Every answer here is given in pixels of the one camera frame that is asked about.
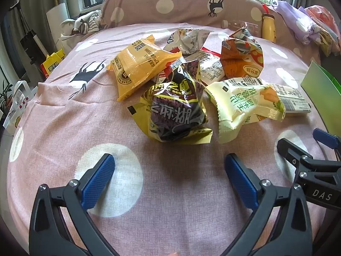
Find cracker pack white label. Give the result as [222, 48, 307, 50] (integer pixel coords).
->
[270, 83, 312, 115]

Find pale yellow corn snack bag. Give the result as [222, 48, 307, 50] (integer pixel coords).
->
[205, 77, 286, 143]

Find orange panda snack bag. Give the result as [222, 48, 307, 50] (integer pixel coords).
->
[220, 25, 264, 79]

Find red-edged beige snack pack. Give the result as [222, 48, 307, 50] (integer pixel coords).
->
[185, 48, 225, 86]

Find black sesame snack bag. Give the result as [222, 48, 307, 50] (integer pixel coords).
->
[128, 60, 213, 144]

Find small red silver snack pack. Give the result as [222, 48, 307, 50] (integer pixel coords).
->
[152, 65, 172, 84]

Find white popcorn snack bag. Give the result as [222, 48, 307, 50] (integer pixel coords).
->
[164, 28, 211, 55]

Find green cardboard box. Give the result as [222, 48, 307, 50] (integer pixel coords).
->
[301, 61, 341, 136]

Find pink folded cloth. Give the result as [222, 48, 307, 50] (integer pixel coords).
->
[305, 5, 340, 57]

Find purple folded cloth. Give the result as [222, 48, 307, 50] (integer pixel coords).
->
[275, 1, 321, 45]

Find yellow drink bottle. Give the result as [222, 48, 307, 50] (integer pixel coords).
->
[262, 3, 276, 43]

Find white patterned shopping bag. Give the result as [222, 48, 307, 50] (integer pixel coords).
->
[3, 80, 38, 136]

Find clear plastic bottle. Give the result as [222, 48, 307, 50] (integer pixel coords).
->
[221, 20, 261, 37]

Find brown polka dot bolster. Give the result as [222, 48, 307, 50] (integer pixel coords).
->
[101, 0, 321, 68]

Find yellow carton box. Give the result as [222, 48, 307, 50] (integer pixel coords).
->
[40, 49, 65, 78]

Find black tripod stand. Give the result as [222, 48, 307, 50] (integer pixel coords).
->
[10, 0, 49, 69]

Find striped white cloth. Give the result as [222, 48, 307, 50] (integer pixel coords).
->
[59, 10, 102, 36]

